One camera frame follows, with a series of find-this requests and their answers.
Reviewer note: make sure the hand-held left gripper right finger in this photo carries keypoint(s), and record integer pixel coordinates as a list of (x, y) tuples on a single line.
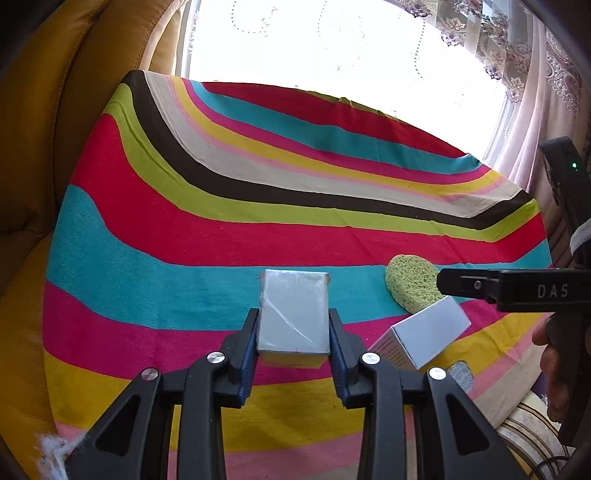
[(339, 369)]

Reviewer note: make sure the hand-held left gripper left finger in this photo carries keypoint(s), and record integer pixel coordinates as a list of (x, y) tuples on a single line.
[(247, 369)]

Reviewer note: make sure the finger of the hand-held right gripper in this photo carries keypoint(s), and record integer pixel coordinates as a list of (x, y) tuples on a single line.
[(466, 285)]

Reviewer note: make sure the beige gold carton box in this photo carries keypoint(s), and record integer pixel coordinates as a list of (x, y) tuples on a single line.
[(293, 314)]

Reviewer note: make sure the person's right hand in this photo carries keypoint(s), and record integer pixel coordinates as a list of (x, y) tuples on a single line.
[(556, 383)]

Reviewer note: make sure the green sponge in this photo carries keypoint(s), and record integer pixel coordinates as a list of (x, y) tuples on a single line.
[(411, 281)]

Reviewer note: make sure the orange white carton box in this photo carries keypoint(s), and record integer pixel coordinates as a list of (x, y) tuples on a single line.
[(429, 332)]

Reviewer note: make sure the grey fuzzy pad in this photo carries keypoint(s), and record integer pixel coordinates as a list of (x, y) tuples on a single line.
[(461, 374)]

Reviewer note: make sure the green beige rug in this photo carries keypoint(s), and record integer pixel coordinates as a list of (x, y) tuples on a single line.
[(521, 438)]

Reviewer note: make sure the beige curtain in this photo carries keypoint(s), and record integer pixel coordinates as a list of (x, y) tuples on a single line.
[(521, 138)]

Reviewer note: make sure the colourful striped cloth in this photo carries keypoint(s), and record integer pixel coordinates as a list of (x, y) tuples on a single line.
[(231, 207)]

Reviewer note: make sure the white fluff tuft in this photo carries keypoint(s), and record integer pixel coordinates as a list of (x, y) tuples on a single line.
[(57, 457)]

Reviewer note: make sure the floral lace valance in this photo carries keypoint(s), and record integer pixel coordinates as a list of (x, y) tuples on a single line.
[(485, 32)]

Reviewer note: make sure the ochre leather sofa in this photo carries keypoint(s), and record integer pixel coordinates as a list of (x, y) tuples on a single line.
[(46, 115)]

